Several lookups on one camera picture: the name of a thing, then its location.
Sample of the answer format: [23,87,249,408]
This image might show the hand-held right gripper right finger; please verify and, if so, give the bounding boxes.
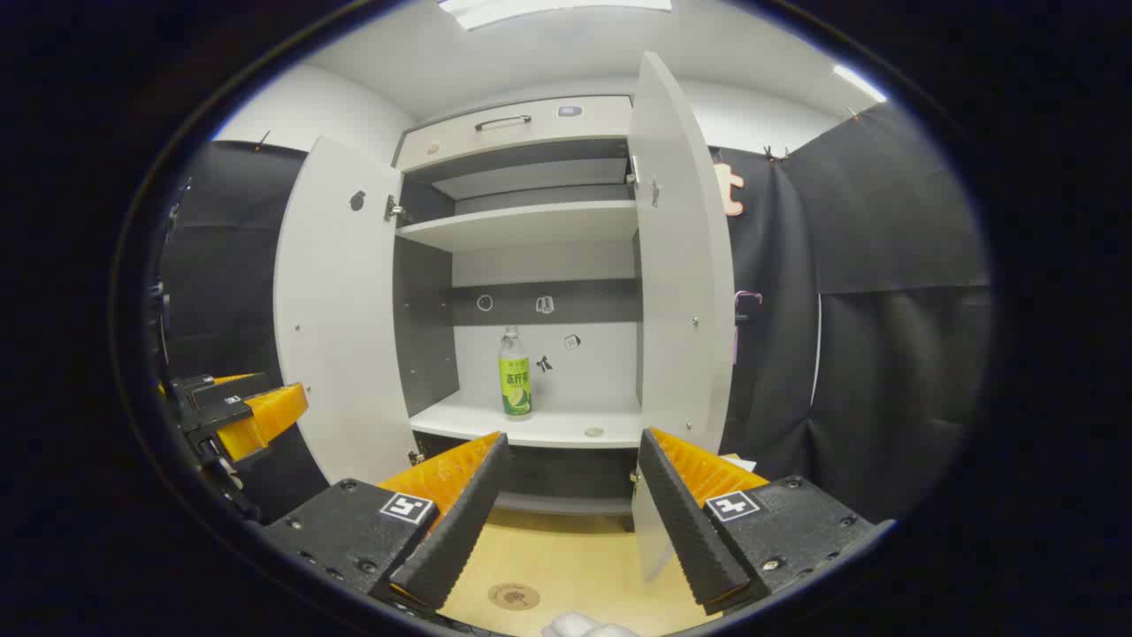
[637,427,878,618]

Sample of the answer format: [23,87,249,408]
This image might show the black backdrop cloth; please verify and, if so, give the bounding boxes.
[159,102,991,523]

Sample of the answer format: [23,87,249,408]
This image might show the white cabinet door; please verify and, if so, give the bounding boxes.
[628,51,737,585]
[274,135,417,486]

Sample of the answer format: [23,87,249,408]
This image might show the green label plastic bottle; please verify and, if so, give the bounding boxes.
[498,326,534,420]

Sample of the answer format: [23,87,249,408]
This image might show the white cabinet drawer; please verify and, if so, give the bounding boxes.
[395,96,633,172]

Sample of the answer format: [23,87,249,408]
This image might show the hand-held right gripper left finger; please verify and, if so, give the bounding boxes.
[261,431,512,613]

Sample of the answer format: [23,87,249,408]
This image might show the white cabinet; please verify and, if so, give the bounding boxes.
[392,95,646,518]

